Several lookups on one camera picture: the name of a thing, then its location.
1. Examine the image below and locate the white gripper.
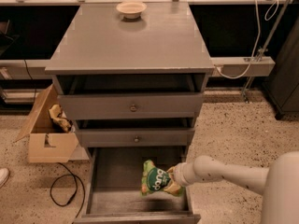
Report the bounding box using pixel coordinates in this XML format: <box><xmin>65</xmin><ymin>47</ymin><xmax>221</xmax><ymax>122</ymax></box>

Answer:
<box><xmin>164</xmin><ymin>162</ymin><xmax>195</xmax><ymax>194</ymax></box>

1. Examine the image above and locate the green rice chip bag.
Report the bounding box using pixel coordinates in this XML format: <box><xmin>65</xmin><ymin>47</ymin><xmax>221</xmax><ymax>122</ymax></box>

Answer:
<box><xmin>141</xmin><ymin>160</ymin><xmax>184</xmax><ymax>197</ymax></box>

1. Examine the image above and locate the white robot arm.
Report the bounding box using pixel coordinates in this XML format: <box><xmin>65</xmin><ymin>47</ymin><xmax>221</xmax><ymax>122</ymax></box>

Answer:
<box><xmin>168</xmin><ymin>151</ymin><xmax>299</xmax><ymax>224</ymax></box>

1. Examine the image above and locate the grey open bottom drawer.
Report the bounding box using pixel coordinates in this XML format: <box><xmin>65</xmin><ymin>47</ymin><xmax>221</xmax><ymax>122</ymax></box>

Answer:
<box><xmin>74</xmin><ymin>147</ymin><xmax>200</xmax><ymax>224</ymax></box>

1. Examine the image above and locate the grey middle drawer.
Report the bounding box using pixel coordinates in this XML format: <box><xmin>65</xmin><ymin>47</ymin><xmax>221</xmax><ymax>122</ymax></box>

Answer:
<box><xmin>76</xmin><ymin>128</ymin><xmax>195</xmax><ymax>147</ymax></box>

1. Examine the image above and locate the grey wooden drawer cabinet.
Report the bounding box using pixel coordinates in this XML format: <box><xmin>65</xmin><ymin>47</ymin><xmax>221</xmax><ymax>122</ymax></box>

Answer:
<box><xmin>45</xmin><ymin>1</ymin><xmax>215</xmax><ymax>157</ymax></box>

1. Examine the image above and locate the grey top drawer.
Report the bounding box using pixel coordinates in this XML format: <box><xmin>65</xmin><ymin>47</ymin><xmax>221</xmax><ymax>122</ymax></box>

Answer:
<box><xmin>58</xmin><ymin>93</ymin><xmax>203</xmax><ymax>120</ymax></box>

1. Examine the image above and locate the crumpled yellow snack bag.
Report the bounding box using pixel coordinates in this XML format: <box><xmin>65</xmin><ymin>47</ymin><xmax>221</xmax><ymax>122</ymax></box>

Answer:
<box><xmin>49</xmin><ymin>105</ymin><xmax>72</xmax><ymax>133</ymax></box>

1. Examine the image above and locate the round brass top knob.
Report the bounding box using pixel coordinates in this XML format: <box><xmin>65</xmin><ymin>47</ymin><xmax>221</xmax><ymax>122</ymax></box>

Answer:
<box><xmin>130</xmin><ymin>105</ymin><xmax>137</xmax><ymax>112</ymax></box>

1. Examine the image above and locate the open cardboard box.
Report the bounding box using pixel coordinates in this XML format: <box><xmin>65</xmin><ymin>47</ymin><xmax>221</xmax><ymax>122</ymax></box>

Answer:
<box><xmin>16</xmin><ymin>85</ymin><xmax>78</xmax><ymax>163</ymax></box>

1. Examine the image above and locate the dark grey side cabinet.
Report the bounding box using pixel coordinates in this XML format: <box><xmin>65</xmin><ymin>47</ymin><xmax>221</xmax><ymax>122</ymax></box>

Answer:
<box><xmin>263</xmin><ymin>19</ymin><xmax>299</xmax><ymax>119</ymax></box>

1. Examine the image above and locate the white shoe tip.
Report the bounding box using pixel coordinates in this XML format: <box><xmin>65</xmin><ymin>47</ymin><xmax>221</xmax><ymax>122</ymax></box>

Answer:
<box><xmin>0</xmin><ymin>168</ymin><xmax>10</xmax><ymax>188</ymax></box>

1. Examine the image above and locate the beige paper bowl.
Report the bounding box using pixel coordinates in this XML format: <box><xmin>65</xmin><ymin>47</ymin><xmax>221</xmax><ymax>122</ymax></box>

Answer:
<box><xmin>116</xmin><ymin>1</ymin><xmax>147</xmax><ymax>19</ymax></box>

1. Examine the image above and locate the black floor cable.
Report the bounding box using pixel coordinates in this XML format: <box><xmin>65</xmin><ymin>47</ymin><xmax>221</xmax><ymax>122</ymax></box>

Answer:
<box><xmin>50</xmin><ymin>162</ymin><xmax>86</xmax><ymax>224</ymax></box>

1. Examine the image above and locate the white hanging cable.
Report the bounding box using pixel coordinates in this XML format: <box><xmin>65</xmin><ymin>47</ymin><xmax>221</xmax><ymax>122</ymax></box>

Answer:
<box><xmin>214</xmin><ymin>0</ymin><xmax>280</xmax><ymax>80</ymax></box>

